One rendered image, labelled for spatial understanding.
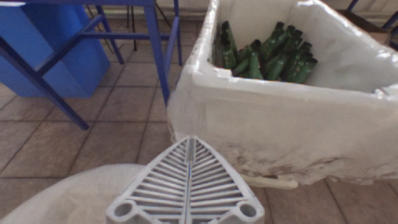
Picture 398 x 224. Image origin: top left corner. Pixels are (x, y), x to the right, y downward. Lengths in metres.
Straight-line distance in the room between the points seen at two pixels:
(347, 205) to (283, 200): 0.31
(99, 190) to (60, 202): 0.10
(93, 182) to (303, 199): 0.89
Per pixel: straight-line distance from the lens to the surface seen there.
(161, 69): 0.61
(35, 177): 1.17
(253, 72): 0.58
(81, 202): 0.62
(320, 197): 1.05
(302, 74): 0.57
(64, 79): 1.31
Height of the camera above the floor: 0.84
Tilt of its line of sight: 48 degrees down
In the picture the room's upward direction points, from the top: 3 degrees clockwise
